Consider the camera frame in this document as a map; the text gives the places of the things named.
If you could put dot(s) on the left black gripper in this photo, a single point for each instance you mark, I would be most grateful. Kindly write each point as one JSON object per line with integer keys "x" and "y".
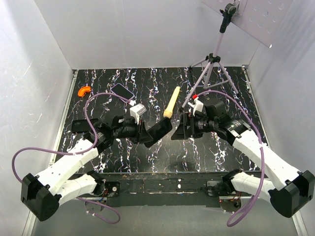
{"x": 136, "y": 138}

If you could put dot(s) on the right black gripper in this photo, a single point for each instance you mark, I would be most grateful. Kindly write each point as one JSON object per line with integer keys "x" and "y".
{"x": 179, "y": 134}

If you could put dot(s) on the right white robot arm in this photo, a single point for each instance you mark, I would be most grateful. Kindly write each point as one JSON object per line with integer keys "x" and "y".
{"x": 287, "y": 189}

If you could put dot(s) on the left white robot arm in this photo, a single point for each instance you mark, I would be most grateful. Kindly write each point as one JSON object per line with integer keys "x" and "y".
{"x": 43, "y": 193}

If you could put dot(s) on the cream toy microphone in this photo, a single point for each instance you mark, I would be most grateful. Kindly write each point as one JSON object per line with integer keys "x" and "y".
{"x": 168, "y": 112}

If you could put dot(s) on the purple cased smartphone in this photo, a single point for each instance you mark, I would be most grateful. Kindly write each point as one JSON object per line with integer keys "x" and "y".
{"x": 122, "y": 91}

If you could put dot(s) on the orange curved plastic piece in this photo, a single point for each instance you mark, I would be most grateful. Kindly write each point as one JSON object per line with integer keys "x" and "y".
{"x": 83, "y": 91}

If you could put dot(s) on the perforated grey board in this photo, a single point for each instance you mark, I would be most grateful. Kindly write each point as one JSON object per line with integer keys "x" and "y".
{"x": 258, "y": 18}

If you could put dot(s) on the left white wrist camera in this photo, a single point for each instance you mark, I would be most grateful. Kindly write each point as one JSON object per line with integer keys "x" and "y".
{"x": 137, "y": 111}

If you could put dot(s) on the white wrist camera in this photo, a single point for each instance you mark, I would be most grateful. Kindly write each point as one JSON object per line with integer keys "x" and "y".
{"x": 137, "y": 111}
{"x": 196, "y": 105}

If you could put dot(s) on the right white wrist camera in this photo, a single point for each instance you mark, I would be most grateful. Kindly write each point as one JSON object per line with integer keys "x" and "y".
{"x": 196, "y": 105}

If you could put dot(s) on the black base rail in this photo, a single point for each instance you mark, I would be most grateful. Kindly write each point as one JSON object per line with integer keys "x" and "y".
{"x": 169, "y": 189}

